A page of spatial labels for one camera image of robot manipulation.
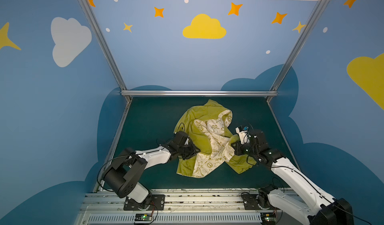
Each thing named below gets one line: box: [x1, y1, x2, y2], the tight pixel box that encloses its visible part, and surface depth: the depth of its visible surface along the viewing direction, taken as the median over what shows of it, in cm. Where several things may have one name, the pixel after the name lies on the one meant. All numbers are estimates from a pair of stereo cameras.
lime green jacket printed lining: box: [174, 99, 257, 179], surface depth 95 cm
